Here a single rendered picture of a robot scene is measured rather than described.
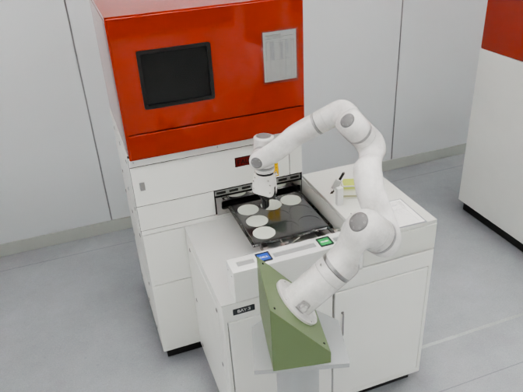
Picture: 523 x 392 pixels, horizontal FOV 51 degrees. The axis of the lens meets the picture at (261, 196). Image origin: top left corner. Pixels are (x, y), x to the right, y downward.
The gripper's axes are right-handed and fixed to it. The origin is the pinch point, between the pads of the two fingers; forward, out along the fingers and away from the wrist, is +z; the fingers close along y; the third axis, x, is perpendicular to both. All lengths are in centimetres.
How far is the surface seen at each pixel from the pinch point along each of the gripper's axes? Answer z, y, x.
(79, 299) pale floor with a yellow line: 104, -137, -8
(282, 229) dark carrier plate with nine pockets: 11.6, 7.7, 1.7
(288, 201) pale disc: 11.1, -3.0, 24.5
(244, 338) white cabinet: 40, 14, -38
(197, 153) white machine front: -16.0, -35.7, -0.5
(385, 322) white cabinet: 53, 54, 15
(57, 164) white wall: 41, -194, 36
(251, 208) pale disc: 11.6, -14.4, 10.1
